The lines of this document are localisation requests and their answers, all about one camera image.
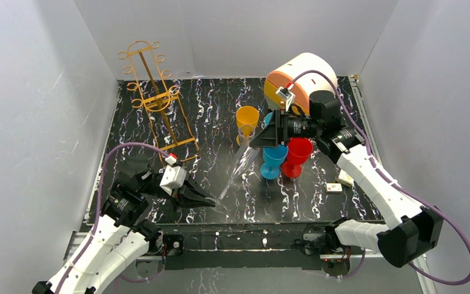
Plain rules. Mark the orange plastic wine glass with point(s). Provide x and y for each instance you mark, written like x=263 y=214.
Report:
x=247 y=115

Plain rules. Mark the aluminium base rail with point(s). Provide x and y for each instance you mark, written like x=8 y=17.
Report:
x=299 y=245

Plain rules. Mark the small white box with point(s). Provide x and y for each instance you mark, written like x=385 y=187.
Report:
x=334 y=188

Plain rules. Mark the gold wire wine glass rack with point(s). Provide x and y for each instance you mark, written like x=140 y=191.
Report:
x=161 y=101

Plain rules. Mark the clear wine glass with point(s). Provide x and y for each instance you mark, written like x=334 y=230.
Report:
x=246 y=132
x=242 y=161

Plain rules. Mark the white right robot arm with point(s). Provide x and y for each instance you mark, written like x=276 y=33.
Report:
x=410 y=229

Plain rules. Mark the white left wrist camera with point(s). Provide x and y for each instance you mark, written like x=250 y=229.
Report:
x=173 y=176

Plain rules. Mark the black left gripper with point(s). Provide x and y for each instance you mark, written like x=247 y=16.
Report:
x=180 y=193

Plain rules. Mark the red plastic wine glass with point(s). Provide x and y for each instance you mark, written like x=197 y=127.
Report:
x=299 y=150

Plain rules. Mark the round drawer cabinet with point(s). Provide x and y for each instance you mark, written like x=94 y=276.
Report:
x=303 y=87

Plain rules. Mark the cream rectangular box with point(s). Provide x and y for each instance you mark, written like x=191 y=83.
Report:
x=345 y=179

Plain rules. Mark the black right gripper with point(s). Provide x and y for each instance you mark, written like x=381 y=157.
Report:
x=278 y=128

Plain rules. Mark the black marble table mat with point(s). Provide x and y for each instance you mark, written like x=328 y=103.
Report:
x=210 y=106

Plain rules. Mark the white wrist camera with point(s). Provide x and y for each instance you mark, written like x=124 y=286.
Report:
x=287 y=96
x=173 y=176

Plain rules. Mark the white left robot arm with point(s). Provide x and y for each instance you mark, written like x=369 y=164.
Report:
x=120 y=234

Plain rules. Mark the light blue plastic wine glass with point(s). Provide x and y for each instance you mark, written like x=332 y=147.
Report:
x=267 y=119

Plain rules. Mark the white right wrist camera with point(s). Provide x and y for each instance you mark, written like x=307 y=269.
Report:
x=287 y=96

